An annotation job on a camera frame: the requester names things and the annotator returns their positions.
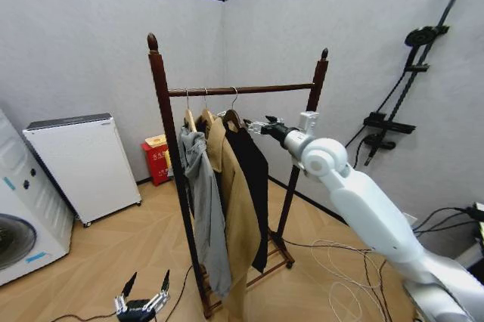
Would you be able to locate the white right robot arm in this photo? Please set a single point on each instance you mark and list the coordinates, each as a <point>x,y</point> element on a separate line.
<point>374,216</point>

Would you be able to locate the dark equipment with yellow edge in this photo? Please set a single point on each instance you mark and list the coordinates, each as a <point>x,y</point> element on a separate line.
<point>478,223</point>

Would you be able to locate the black garment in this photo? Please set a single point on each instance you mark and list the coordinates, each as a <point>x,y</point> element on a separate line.
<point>251,171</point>

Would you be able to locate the grey hooded garment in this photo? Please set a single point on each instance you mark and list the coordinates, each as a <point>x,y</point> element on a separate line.
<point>208,208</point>

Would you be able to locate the black shower mixer valve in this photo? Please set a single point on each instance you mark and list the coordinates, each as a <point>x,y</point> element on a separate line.
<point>389,125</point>

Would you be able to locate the wooden clothes hanger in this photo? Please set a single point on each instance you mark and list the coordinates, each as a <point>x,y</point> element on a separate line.
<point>190,118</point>
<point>207,114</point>
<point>232,116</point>

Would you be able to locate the white air purifier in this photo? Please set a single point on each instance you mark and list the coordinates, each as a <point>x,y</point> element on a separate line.
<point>87,167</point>

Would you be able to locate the tan long coat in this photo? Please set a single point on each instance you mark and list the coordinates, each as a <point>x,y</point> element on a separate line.
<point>238,201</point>

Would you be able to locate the red fire equipment box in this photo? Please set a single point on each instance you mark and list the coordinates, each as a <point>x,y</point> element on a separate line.
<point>157,159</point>

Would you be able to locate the dark wooden clothes rack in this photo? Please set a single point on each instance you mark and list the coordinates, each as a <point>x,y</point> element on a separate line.
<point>163,118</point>

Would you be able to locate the black shower rail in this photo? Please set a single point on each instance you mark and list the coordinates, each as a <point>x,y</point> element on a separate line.
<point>423,50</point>

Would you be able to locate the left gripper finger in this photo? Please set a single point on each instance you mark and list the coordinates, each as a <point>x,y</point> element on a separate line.
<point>162,290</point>
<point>126,291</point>

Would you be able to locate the black hand shower head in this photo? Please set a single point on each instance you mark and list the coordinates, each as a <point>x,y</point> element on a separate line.
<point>421,36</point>

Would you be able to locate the white washing machine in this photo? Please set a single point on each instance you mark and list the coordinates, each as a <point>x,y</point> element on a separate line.
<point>26,220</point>

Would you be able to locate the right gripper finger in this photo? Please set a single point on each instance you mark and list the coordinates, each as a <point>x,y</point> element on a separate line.
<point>275,120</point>
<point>255,127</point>

